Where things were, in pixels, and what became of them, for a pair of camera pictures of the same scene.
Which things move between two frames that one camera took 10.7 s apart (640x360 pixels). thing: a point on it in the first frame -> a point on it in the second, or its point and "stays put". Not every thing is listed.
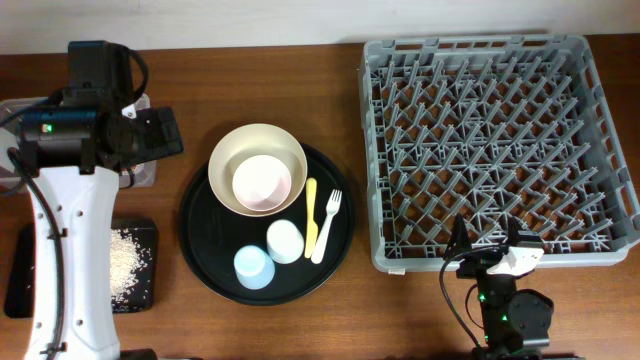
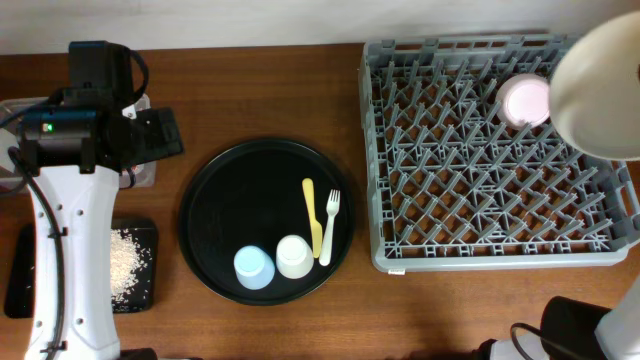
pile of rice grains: (126, 260) stays put
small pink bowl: (261, 182) -> (523, 101)
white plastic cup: (284, 242) -> (294, 257)
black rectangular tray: (140, 299) stays put
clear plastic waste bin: (139, 176) stays put
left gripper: (166, 136) stays put
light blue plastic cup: (254, 267) stays put
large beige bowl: (254, 140) -> (595, 94)
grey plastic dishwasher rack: (493, 128) stays put
